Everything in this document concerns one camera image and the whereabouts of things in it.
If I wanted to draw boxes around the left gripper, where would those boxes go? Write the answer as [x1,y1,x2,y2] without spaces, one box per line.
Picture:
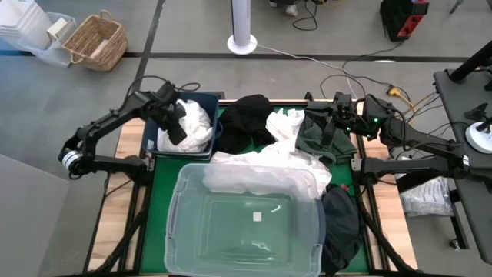
[148,98,188,145]

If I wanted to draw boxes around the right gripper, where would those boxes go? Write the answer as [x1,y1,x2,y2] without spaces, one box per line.
[306,102,372,146]

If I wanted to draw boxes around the white garment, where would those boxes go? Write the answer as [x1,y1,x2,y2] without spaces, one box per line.
[202,137,332,202]
[156,98,214,154]
[264,107,308,142]

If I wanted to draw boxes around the dark green garment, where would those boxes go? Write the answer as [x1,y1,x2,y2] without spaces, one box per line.
[294,107,358,165]

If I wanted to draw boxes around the black garment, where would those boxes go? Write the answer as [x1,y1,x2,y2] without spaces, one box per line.
[217,94,277,155]

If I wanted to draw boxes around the dark navy garment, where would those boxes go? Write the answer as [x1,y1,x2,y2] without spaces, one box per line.
[321,183,365,276]

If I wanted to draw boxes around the navy blue plastic bin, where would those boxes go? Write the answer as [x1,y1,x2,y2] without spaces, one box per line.
[140,91,224,161]

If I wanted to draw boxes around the green table mat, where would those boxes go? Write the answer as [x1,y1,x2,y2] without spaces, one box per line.
[140,102,370,275]

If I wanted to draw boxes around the person's foot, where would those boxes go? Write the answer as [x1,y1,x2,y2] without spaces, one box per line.
[268,0,299,18]

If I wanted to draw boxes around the clear plastic storage tub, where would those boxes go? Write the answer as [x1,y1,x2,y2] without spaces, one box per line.
[164,163,327,277]

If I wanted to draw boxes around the wicker basket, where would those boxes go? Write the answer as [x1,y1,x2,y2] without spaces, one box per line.
[61,9,128,73]

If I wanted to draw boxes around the white tower fan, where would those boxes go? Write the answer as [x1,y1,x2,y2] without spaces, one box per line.
[226,0,258,56]

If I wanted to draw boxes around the red and black tool case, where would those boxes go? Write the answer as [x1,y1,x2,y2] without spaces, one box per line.
[379,0,430,42]

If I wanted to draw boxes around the clear plastic bag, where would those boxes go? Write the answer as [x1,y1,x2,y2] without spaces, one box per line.
[399,175,456,219]

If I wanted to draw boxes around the dark grey side table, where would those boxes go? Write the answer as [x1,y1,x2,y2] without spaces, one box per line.
[433,68,492,266]

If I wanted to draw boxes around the small clear plastic bin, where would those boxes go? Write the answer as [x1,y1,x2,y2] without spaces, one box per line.
[17,12,78,69]

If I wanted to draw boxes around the black stand pole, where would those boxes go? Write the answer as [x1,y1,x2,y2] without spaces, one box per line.
[448,40,492,84]

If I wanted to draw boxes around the white round lamp base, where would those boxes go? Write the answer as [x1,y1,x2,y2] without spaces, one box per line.
[464,121,492,155]

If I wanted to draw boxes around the small beige box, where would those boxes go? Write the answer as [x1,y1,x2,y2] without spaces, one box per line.
[46,17,69,40]

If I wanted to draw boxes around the stack of white lids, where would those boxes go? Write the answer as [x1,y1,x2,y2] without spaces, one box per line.
[0,0,53,51]

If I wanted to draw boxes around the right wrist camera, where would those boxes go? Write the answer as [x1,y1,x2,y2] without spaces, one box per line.
[332,91,353,113]

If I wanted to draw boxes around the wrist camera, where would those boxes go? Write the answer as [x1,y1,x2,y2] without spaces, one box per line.
[332,91,353,113]
[158,82,180,102]

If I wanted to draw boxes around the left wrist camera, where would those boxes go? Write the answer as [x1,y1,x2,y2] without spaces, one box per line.
[158,82,180,102]

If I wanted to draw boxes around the white fan cable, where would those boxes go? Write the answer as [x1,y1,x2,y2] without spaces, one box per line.
[255,43,359,100]

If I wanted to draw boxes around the long black floor cable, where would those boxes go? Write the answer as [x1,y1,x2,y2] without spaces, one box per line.
[319,40,405,100]

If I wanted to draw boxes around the yellow cable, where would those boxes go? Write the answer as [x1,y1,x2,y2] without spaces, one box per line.
[398,91,440,116]

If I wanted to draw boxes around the black looped floor cable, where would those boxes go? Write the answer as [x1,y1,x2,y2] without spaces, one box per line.
[291,0,319,32]

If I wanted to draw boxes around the black metal rig frame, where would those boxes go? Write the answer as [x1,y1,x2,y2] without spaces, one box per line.
[82,98,420,277]

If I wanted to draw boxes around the black angular bracket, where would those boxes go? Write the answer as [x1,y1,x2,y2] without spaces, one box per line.
[464,102,489,122]

